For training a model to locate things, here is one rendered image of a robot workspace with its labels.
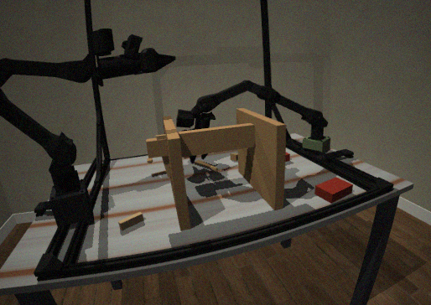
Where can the brown wooden board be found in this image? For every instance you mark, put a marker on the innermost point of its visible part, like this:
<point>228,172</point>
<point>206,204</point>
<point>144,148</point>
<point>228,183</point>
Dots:
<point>176,168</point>
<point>263,166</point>

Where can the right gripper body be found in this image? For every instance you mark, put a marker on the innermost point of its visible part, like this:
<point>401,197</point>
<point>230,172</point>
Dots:
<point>130,66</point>

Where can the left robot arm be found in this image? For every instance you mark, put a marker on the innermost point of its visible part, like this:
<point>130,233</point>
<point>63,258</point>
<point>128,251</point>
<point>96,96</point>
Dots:
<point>187,119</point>

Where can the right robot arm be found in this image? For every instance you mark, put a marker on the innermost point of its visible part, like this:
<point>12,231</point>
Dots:
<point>62,149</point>

